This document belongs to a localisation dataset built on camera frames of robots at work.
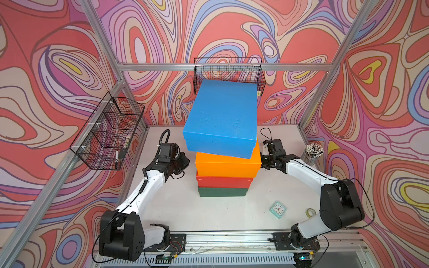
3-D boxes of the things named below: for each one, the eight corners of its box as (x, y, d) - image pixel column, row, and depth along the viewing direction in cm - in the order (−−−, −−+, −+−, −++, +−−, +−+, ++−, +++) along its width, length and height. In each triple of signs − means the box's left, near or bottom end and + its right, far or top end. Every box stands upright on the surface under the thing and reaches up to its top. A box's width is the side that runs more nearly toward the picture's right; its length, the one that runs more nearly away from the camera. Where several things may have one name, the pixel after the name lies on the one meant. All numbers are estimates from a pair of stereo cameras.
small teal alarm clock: (268, 210, 84) (269, 208, 82) (275, 201, 87) (276, 199, 85) (279, 219, 81) (281, 218, 79) (286, 210, 84) (287, 208, 82)
